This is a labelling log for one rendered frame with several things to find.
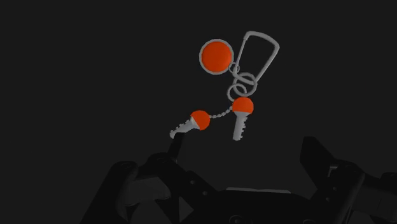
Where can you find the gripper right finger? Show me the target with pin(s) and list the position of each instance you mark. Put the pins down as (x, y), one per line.
(341, 183)

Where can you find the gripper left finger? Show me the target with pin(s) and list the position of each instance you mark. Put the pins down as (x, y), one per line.
(161, 173)

